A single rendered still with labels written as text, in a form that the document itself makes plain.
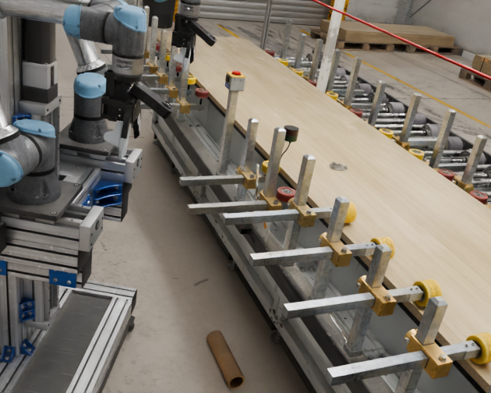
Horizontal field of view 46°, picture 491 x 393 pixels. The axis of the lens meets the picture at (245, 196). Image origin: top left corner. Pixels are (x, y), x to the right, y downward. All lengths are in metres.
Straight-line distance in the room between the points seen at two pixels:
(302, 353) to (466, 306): 0.96
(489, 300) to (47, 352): 1.67
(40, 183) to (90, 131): 0.48
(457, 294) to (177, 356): 1.37
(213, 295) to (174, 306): 0.24
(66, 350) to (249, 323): 0.99
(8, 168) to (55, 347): 1.10
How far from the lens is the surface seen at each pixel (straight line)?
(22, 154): 1.67
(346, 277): 2.29
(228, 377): 2.68
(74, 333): 2.61
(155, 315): 3.03
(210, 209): 2.25
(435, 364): 1.60
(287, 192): 2.36
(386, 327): 2.13
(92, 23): 1.43
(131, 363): 2.78
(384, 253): 1.72
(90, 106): 2.20
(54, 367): 2.47
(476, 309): 2.00
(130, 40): 1.40
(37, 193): 1.81
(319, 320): 2.04
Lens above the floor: 1.93
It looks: 27 degrees down
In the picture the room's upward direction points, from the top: 10 degrees clockwise
